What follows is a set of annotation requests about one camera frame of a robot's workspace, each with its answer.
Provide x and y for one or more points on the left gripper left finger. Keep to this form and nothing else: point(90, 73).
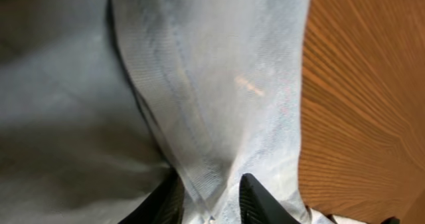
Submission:
point(163, 206)

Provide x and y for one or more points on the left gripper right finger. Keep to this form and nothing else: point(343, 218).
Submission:
point(258, 206)

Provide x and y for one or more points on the light blue printed t-shirt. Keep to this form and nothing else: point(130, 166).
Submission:
point(102, 99)

